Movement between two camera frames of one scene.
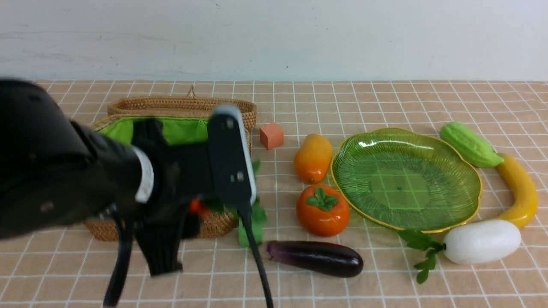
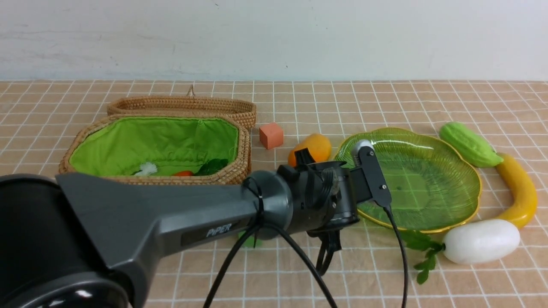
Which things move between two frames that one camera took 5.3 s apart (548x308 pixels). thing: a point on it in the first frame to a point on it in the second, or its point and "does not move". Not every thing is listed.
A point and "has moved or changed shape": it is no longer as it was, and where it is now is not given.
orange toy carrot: (204, 208) has moved or changed shape
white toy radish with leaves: (469, 242) does not move
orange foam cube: (271, 135) does not move
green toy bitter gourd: (482, 156) does not move
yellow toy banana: (524, 209) does not move
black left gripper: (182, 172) to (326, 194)
